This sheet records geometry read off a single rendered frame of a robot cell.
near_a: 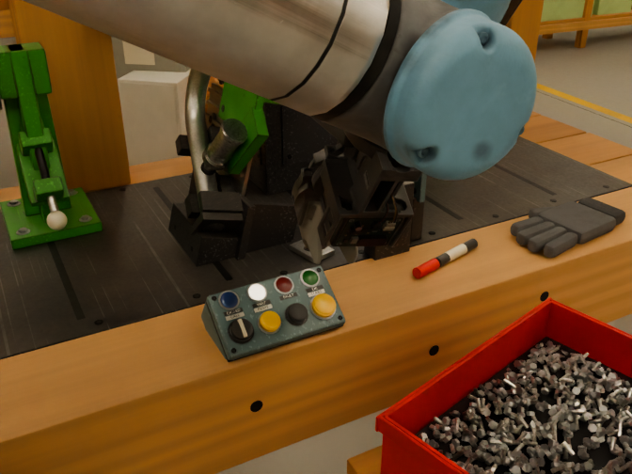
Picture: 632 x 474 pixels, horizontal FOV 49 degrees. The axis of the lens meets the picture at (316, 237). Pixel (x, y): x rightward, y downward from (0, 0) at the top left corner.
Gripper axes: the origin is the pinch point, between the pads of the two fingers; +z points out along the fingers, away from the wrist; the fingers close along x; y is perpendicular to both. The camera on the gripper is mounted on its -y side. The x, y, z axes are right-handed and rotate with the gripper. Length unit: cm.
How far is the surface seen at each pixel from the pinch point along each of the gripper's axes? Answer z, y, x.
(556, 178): 21, -27, 58
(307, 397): 19.6, 10.3, 2.4
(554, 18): 240, -387, 373
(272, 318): 10.5, 4.0, -3.1
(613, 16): 237, -395, 439
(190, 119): 16.9, -32.5, -7.6
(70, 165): 41, -43, -24
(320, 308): 10.4, 3.1, 2.9
